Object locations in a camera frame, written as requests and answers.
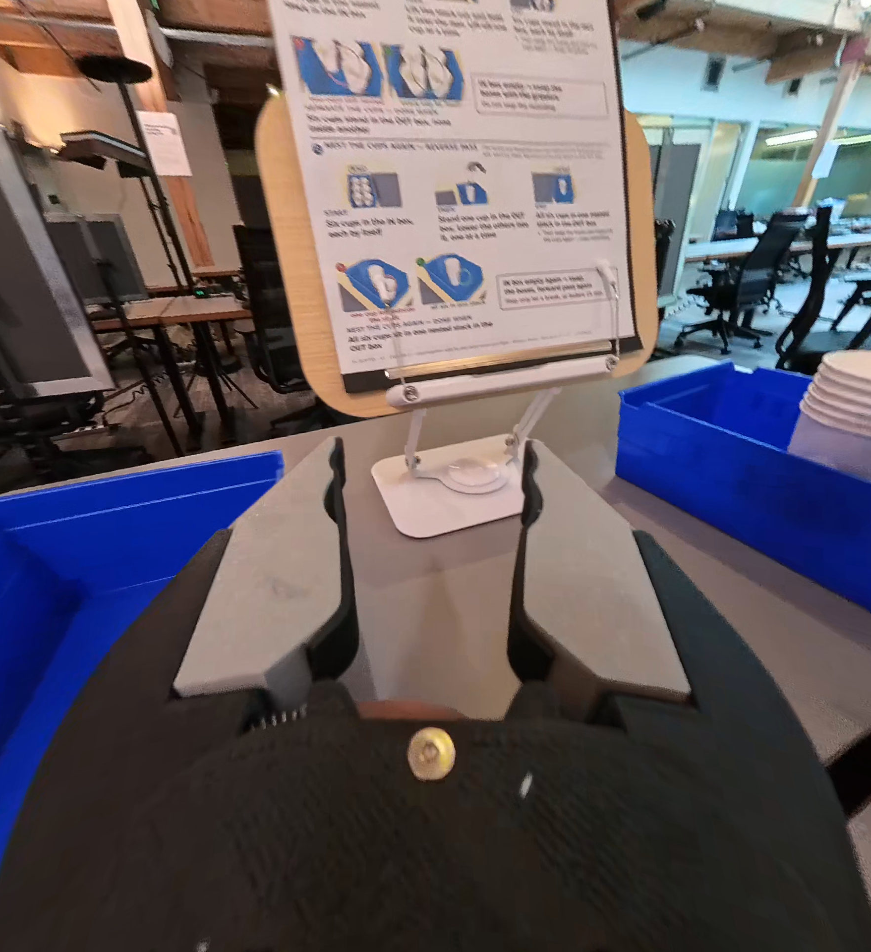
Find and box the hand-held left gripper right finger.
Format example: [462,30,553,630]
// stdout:
[508,439,694,721]

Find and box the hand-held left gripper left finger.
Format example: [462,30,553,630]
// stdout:
[173,436,362,700]

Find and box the blue plastic bin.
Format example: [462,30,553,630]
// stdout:
[616,362,871,633]
[0,450,285,931]

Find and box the stack of nested paper cups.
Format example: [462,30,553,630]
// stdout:
[787,350,871,488]

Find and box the wooden desk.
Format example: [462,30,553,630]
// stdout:
[89,294,254,447]

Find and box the wooden document stand white base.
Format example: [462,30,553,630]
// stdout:
[254,0,659,538]

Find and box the grey monitor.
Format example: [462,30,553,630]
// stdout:
[0,126,116,395]
[45,212,150,306]

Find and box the printed instruction sheet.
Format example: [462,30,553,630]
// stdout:
[268,0,637,376]

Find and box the long white desk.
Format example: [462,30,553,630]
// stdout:
[684,227,871,298]

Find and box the white paper notice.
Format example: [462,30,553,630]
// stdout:
[136,112,192,178]

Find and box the black floor lamp stand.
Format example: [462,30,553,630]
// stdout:
[78,56,258,455]

